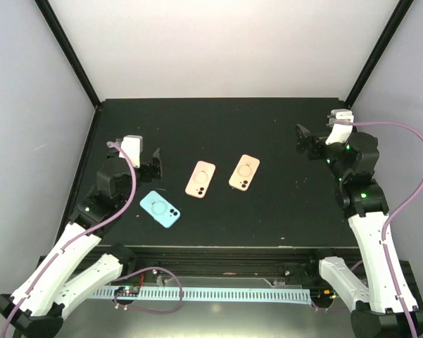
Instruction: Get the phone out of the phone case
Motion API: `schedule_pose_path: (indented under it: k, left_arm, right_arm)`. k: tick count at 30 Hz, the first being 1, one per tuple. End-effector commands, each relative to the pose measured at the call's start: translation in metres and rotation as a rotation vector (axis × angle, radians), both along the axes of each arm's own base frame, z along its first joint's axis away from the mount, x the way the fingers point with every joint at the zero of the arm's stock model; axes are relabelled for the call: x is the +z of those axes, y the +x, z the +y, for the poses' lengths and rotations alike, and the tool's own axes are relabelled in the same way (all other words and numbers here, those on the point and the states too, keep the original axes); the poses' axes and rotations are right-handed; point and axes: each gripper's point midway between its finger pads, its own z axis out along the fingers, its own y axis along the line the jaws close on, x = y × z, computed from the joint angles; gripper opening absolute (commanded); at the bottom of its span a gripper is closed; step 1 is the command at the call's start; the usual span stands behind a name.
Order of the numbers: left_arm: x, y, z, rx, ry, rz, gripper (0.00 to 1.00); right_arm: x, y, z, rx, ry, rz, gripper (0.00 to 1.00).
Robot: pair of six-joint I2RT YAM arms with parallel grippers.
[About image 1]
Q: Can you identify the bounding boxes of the black aluminium rail base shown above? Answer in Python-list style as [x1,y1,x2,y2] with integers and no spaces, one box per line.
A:
[38,244,423,282]

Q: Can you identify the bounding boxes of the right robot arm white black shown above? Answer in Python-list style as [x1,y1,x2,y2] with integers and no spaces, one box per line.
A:
[295,124,423,337]

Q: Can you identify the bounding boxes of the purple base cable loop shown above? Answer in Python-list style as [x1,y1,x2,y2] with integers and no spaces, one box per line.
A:
[112,266,184,315]

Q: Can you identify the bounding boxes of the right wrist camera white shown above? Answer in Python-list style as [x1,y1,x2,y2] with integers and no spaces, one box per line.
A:
[325,108,354,145]

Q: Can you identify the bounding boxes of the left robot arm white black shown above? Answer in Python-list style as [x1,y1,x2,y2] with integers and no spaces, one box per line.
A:
[0,142,162,337]

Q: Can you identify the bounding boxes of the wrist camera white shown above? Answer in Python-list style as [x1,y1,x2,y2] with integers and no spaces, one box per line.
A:
[120,135,143,168]
[325,108,354,145]

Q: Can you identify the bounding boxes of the beige phone case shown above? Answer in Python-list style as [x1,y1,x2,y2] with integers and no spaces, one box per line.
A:
[229,154,260,191]

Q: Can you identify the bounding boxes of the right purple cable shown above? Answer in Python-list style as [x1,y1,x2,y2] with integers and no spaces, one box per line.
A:
[334,119,423,338]

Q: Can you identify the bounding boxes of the pink phone case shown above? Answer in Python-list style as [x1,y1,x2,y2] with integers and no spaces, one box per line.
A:
[185,161,216,199]

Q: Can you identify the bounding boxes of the black frame post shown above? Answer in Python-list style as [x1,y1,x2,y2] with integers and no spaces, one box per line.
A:
[34,0,101,108]
[344,0,415,108]

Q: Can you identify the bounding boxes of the left black frame post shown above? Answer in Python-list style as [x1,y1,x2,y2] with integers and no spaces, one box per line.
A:
[34,0,101,108]

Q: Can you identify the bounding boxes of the blue phone case with phone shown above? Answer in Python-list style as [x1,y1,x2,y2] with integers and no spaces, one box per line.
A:
[139,191,181,229]

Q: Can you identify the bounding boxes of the white slotted cable duct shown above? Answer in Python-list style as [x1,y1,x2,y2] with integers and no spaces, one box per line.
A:
[89,286,312,306]

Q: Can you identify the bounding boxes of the small circuit board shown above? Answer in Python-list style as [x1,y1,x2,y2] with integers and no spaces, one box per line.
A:
[114,286,139,298]

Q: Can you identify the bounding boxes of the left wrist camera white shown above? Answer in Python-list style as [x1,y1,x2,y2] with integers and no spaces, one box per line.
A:
[120,135,143,168]

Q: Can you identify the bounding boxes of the right black frame post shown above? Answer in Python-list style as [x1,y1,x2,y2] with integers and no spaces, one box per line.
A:
[344,0,415,108]

